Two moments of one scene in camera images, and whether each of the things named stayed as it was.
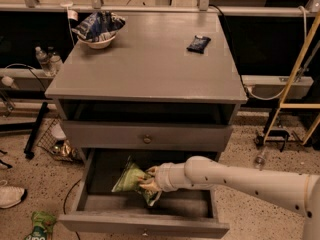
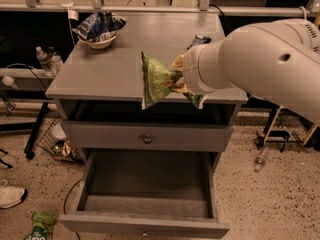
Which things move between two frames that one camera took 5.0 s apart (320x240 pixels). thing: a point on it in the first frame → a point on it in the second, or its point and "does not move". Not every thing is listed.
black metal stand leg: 29,151 does not move
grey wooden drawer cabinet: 165,83 does not move
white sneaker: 10,196 does not move
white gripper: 163,178 → 190,71
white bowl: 97,44 does not move
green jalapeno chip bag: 129,182 → 158,82
